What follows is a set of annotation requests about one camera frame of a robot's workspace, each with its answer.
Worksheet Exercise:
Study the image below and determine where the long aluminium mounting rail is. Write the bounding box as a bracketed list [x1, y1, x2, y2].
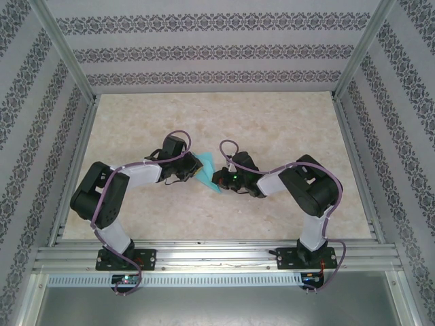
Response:
[32, 239, 404, 274]

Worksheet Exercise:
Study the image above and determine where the slotted grey cable duct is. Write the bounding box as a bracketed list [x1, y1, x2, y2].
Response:
[47, 272, 305, 288]

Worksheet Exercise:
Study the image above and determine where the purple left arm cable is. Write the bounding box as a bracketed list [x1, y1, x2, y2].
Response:
[90, 129, 193, 296]

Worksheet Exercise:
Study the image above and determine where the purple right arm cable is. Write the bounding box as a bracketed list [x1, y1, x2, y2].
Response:
[219, 139, 348, 295]

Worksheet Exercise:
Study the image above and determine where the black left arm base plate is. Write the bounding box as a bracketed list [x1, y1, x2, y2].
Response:
[96, 249, 157, 272]

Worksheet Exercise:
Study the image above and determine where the aluminium side rail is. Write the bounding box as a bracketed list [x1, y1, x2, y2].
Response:
[332, 96, 387, 245]
[47, 94, 99, 248]

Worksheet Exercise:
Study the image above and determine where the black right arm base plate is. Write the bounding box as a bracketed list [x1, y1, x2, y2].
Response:
[275, 246, 338, 271]

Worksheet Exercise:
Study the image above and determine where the aluminium frame post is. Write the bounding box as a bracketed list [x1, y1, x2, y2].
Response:
[331, 0, 398, 103]
[29, 0, 99, 105]

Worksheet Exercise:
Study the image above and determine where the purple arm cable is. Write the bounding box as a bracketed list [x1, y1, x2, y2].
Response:
[90, 129, 193, 296]
[219, 139, 348, 295]

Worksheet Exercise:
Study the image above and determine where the light blue paper sheet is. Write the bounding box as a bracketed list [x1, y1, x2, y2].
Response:
[190, 151, 224, 194]

